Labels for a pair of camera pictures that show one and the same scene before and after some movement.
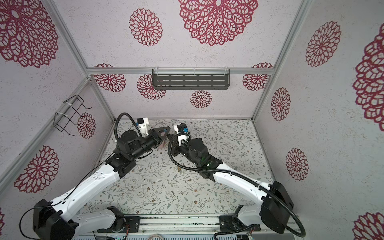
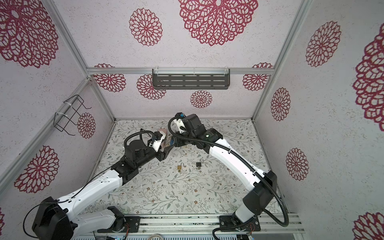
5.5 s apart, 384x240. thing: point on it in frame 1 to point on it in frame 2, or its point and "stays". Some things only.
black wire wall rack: (66, 112) stays
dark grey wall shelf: (191, 78) stays
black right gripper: (177, 147) to (177, 132)
